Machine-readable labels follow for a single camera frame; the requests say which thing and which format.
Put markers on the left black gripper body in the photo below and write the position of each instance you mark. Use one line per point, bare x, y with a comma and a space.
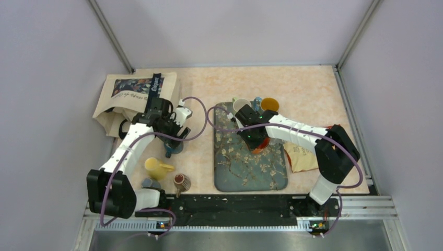
171, 128

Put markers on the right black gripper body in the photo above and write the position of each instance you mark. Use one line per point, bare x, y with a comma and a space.
252, 141

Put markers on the orange mug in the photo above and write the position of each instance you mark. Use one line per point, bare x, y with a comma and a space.
261, 147

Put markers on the dark blue mug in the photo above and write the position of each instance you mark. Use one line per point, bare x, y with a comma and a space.
173, 149

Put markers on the light blue mug yellow inside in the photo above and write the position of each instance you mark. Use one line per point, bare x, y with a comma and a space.
262, 104

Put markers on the light green mug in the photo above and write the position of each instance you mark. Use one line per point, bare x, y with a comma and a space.
238, 103

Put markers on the pale grey mug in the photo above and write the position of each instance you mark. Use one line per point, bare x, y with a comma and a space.
275, 141

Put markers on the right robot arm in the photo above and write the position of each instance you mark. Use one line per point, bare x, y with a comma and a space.
335, 152

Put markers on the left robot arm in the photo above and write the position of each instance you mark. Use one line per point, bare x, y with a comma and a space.
109, 189

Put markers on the brown striped mug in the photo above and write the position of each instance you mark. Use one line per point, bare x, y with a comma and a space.
182, 183

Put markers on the floral blue serving tray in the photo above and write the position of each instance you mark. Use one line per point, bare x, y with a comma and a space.
236, 169

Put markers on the beige canvas tote bag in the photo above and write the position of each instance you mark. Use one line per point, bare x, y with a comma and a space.
124, 96

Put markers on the orange cream snack bag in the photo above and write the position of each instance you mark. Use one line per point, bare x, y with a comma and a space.
300, 159

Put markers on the small grey cup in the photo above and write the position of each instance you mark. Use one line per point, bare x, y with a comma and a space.
149, 183

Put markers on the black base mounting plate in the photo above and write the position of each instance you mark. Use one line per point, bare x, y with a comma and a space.
237, 212

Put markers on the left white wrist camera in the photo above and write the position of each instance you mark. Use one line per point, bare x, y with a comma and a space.
181, 114

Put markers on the aluminium frame rail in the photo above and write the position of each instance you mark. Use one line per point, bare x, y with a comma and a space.
364, 223

